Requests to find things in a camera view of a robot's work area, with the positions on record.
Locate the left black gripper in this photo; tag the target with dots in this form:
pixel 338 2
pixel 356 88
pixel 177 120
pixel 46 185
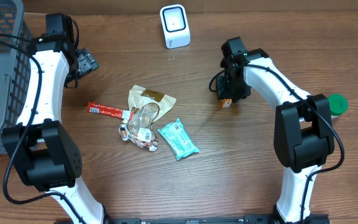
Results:
pixel 86 62

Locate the white barcode scanner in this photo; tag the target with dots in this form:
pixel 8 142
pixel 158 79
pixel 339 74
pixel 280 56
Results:
pixel 175 26

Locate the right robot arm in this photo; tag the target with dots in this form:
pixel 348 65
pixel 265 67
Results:
pixel 303 134

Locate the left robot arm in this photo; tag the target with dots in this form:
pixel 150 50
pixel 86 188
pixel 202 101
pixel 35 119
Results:
pixel 40 149

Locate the beige dog bone treat bag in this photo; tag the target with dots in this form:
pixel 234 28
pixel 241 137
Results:
pixel 145 107

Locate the red snack stick packet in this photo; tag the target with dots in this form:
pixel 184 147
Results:
pixel 109 111

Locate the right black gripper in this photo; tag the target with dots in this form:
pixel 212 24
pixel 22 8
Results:
pixel 224 91

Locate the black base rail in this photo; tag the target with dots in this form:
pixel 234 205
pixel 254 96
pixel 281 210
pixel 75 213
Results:
pixel 191 221

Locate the teal orange tissue pack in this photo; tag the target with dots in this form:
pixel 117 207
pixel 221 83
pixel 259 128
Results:
pixel 178 139

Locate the small green lidded jar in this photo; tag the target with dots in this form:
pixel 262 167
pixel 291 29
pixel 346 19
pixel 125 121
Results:
pixel 338 105

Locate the grey plastic mesh basket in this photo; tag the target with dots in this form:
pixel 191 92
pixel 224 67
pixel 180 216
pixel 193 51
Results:
pixel 14 65

